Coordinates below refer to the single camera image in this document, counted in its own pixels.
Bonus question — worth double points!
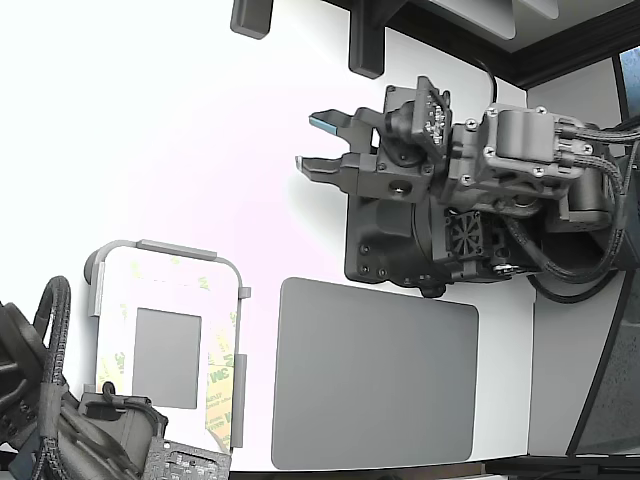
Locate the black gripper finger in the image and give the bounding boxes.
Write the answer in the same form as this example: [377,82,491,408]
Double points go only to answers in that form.
[308,107,379,151]
[293,152,362,195]

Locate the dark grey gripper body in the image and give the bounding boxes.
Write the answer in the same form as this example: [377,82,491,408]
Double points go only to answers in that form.
[357,119,444,204]

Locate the tan 3M protective film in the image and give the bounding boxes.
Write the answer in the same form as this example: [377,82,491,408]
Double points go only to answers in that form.
[98,252,239,454]

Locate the light grey panel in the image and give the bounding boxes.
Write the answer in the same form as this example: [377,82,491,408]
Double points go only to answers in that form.
[427,0,519,42]

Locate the grey device holder fixture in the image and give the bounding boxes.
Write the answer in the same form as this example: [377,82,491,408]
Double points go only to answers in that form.
[82,238,253,449]

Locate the grey rectangular mat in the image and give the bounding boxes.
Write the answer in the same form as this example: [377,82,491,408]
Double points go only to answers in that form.
[269,277,480,471]

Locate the small grey square pad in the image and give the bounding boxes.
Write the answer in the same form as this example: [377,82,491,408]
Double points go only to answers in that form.
[97,252,240,441]

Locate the dark speckled panel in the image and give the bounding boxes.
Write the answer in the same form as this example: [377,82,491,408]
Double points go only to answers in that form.
[567,269,640,457]

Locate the grey circuit board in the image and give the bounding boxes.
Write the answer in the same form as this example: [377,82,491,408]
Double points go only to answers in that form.
[144,437,234,480]

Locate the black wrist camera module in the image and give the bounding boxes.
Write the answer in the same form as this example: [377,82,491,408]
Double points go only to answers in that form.
[382,74,455,164]

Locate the thin black cable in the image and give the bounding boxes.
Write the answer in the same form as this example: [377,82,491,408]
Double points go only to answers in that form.
[469,55,499,104]

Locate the black table edge frame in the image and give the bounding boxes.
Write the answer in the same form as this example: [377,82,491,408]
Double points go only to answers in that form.
[322,0,640,91]

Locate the braided black arm cable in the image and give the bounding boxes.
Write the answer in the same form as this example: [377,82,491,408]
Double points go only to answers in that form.
[499,127,640,289]

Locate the braided cable of idle arm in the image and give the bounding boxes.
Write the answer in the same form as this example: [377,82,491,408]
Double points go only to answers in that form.
[32,274,74,480]

